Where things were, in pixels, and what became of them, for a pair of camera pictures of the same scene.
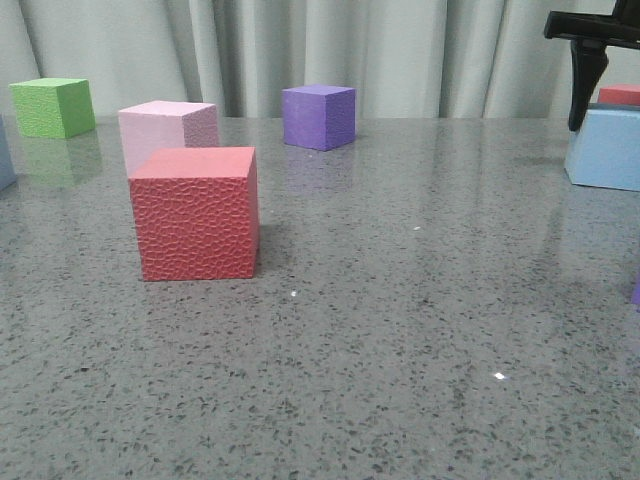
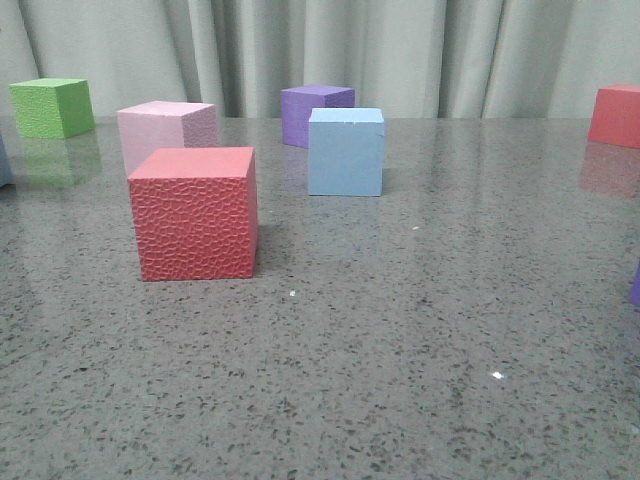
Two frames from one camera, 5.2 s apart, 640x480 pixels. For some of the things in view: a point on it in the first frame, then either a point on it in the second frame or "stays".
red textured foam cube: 197,213 stays
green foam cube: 53,107 stays
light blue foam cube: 605,151 -> 345,152
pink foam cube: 165,125 stays
